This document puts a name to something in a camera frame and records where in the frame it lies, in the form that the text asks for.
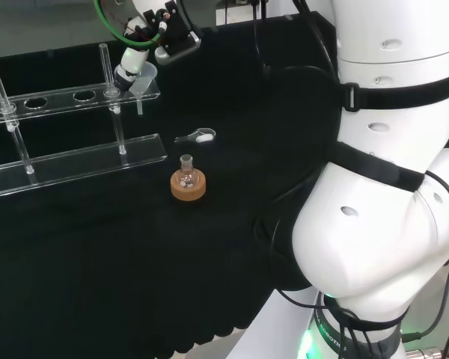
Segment green cable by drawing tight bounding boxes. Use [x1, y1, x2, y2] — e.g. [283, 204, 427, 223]
[93, 0, 170, 49]

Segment glass weighing funnel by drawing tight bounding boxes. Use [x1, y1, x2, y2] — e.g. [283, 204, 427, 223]
[174, 126, 217, 146]

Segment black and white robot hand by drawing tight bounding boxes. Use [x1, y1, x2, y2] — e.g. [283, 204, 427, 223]
[114, 13, 162, 93]

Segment cork ring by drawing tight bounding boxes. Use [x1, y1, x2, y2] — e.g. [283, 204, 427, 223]
[170, 170, 207, 205]

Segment grey camera on black mount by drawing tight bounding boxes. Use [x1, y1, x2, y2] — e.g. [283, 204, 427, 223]
[144, 0, 204, 67]

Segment black cloth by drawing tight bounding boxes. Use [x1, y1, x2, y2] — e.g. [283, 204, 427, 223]
[0, 10, 341, 356]

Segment black cable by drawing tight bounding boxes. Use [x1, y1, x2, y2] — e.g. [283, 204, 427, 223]
[293, 0, 340, 82]
[251, 0, 272, 80]

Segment clear funnel stand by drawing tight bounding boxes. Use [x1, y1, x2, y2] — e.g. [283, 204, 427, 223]
[0, 43, 168, 199]

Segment clear plastic funnel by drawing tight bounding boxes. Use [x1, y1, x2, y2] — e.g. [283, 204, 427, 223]
[129, 61, 159, 116]

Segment glass round-bottom flask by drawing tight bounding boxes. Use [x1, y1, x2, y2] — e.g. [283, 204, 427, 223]
[174, 153, 200, 189]

